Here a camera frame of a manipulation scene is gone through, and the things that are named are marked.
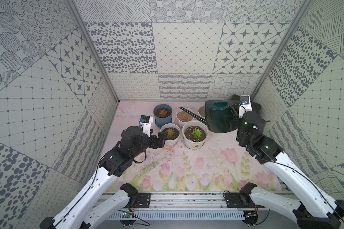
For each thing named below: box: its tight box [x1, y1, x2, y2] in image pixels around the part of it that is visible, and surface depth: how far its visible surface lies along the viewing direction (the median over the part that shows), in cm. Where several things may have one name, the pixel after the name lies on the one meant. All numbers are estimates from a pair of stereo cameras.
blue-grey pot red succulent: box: [153, 104, 173, 128], surface depth 103 cm
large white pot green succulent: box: [181, 120, 210, 150], surface depth 90 cm
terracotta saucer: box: [162, 142, 178, 150], surface depth 95 cm
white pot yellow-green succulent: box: [160, 123, 182, 147], surface depth 92 cm
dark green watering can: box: [179, 99, 242, 134], surface depth 71 cm
